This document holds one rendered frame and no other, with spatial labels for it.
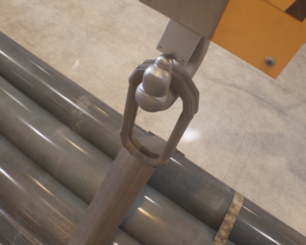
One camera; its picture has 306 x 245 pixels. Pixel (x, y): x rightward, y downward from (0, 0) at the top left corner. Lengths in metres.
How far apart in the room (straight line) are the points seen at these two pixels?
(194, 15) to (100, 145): 0.69
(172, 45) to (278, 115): 3.20
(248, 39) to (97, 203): 0.49
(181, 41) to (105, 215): 0.44
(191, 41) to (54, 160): 0.62
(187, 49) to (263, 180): 2.59
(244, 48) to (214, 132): 2.62
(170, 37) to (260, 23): 0.12
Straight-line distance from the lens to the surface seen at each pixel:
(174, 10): 0.24
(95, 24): 3.67
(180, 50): 0.30
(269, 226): 0.90
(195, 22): 0.24
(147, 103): 0.31
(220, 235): 0.81
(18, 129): 0.90
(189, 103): 0.35
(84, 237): 0.69
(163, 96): 0.32
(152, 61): 0.37
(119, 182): 0.57
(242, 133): 3.00
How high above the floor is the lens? 2.18
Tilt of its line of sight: 53 degrees down
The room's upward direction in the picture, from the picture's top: 21 degrees clockwise
